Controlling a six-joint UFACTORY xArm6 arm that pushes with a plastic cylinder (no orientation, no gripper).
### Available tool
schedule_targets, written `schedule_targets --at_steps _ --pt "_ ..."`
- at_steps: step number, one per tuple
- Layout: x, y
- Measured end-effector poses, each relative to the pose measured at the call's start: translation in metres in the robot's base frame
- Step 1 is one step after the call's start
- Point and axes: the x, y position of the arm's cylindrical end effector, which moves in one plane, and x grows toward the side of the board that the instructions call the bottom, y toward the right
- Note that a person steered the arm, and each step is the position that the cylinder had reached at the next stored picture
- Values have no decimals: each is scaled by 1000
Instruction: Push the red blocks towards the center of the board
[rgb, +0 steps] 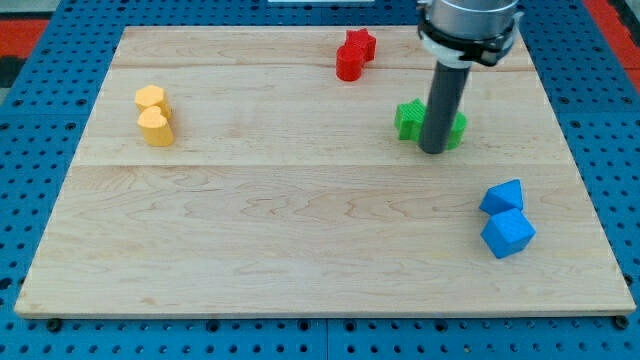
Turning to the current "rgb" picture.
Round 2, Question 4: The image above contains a light wooden board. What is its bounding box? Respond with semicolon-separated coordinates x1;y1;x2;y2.
15;26;636;319

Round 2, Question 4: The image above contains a green star block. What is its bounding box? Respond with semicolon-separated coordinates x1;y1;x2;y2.
394;98;426;142

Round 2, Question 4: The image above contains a red cylinder block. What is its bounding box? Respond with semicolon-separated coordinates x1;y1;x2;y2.
335;44;364;82

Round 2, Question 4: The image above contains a red star block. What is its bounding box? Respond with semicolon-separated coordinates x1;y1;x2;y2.
345;28;377;62

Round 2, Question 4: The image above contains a green round block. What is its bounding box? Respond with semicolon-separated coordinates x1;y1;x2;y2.
447;112;467;150

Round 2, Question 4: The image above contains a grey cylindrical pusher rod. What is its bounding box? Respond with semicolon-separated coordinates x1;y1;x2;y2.
418;62;470;154

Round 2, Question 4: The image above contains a yellow heart block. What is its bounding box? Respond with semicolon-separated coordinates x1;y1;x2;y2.
137;106;175;147

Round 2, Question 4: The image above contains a blue triangular block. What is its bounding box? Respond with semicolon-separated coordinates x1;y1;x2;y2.
479;179;524;215

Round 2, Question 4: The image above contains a yellow hexagon block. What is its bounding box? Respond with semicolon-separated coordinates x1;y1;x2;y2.
134;85;172;119

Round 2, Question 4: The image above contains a blue cube block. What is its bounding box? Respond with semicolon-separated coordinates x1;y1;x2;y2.
481;208;536;258

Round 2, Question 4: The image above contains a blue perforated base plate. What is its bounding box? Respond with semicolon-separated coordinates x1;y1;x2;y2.
1;1;639;359

